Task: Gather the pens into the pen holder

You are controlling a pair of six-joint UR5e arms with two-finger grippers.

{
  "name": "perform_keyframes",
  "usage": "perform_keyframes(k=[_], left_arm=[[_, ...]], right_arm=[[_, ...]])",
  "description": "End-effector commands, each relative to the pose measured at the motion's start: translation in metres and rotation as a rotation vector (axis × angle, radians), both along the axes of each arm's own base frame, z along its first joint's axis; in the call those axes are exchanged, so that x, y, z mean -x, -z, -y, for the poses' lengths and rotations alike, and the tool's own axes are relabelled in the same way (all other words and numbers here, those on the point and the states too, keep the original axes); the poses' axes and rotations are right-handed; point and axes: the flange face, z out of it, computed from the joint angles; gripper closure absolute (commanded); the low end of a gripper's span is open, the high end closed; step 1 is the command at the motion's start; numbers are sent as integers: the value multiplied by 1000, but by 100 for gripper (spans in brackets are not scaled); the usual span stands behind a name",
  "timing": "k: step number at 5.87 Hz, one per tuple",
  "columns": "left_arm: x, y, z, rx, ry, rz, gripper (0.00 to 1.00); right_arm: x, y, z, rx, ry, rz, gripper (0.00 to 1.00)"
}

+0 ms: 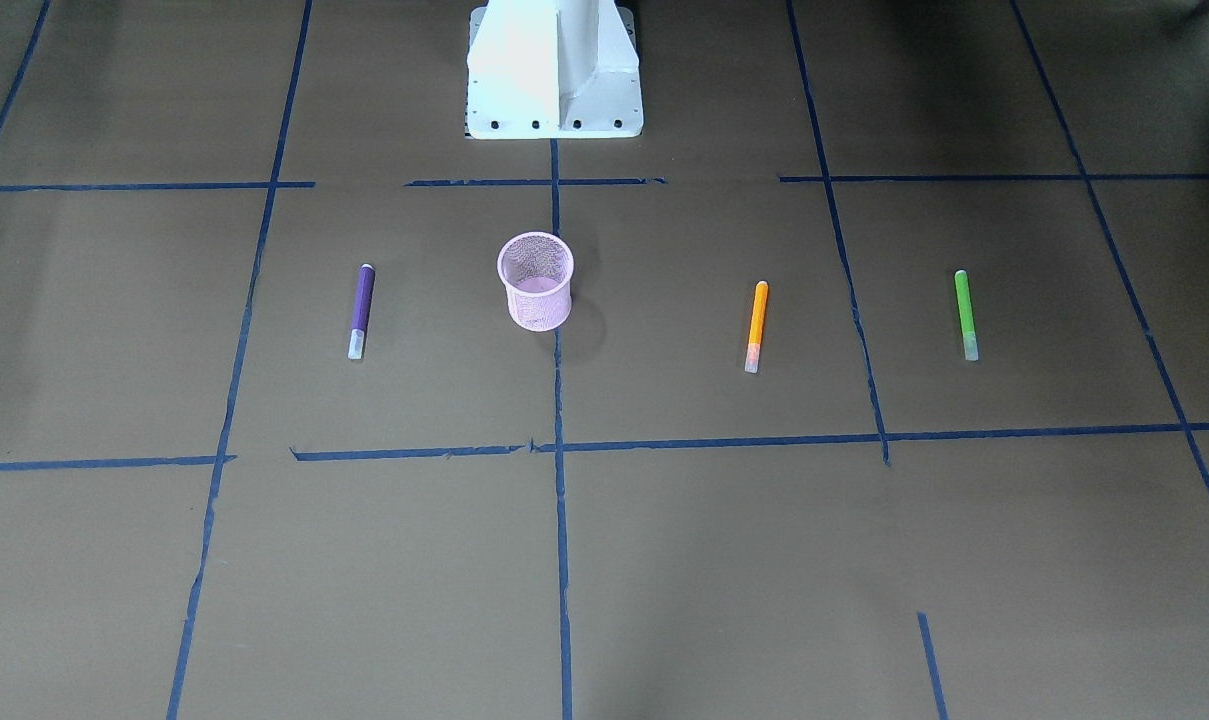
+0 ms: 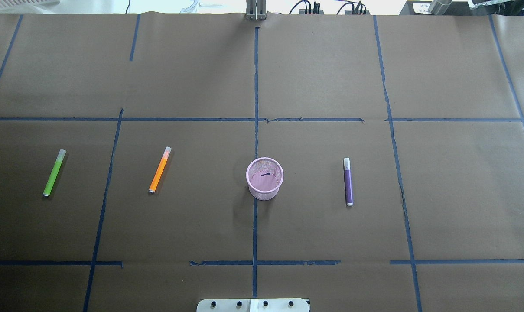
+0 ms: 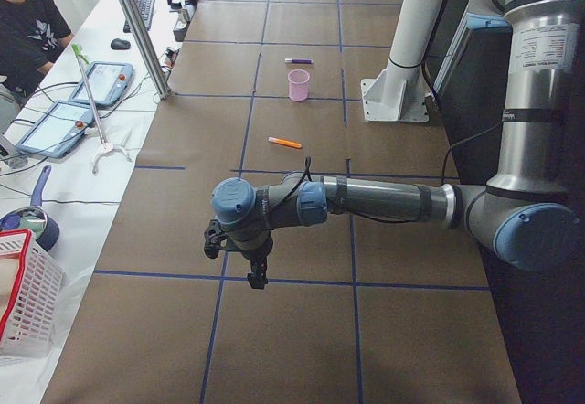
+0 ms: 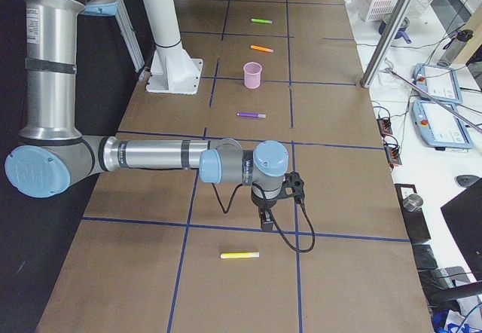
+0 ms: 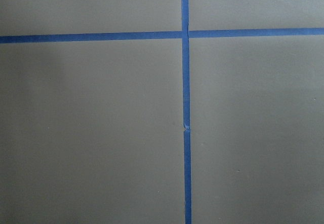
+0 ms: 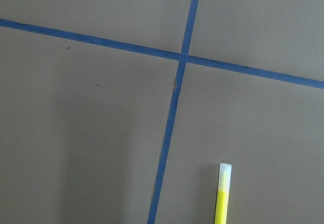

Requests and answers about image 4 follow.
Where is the reacher grabber tool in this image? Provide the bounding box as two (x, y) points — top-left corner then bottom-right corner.
(382, 58), (482, 135)

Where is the near teach pendant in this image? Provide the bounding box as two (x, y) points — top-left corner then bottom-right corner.
(412, 100), (473, 150)

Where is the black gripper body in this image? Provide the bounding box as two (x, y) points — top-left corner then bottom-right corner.
(251, 188), (281, 208)

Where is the purple highlighter pen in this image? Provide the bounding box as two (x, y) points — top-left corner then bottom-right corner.
(236, 112), (266, 119)

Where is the blue saucepan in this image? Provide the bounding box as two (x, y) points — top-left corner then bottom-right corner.
(378, 13), (415, 44)

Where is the yellow highlighter pen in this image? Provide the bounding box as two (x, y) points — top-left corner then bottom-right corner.
(220, 252), (261, 259)

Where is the green highlighter pen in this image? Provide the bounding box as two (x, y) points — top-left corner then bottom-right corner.
(250, 18), (273, 25)

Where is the clear water bottle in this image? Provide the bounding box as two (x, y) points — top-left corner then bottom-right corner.
(437, 29), (474, 67)

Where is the black power strip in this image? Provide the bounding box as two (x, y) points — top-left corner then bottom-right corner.
(395, 183), (431, 245)

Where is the far teach pendant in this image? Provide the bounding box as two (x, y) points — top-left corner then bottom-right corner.
(413, 63), (462, 105)

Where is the orange connector board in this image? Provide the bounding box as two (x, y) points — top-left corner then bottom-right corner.
(383, 143), (402, 168)
(377, 117), (392, 136)

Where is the small steel cup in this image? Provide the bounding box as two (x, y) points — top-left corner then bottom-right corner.
(402, 194), (423, 212)

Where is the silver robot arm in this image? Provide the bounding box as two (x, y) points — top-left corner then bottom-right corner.
(5, 0), (291, 231)

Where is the pink mesh pen holder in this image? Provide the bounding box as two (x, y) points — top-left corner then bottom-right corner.
(243, 62), (263, 89)

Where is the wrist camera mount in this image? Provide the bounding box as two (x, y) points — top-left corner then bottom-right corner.
(282, 171), (305, 204)

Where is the black monitor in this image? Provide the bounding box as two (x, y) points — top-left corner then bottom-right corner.
(441, 185), (482, 280)

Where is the black computer mouse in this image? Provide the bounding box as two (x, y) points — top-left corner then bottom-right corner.
(455, 174), (480, 188)

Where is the orange highlighter pen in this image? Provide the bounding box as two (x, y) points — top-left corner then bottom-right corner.
(250, 44), (274, 53)

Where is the lower orange connector board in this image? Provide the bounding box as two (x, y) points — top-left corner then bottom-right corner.
(383, 143), (402, 168)

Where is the aluminium frame post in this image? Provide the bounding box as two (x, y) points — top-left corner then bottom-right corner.
(360, 0), (413, 88)

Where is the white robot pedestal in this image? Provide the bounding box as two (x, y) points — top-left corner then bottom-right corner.
(143, 0), (203, 95)

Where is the upper orange connector board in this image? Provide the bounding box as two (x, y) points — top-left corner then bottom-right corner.
(377, 117), (392, 136)

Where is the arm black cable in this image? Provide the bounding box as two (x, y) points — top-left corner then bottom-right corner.
(212, 182), (316, 252)

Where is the teach pendant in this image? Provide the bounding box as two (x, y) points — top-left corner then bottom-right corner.
(413, 63), (462, 105)
(412, 100), (473, 150)

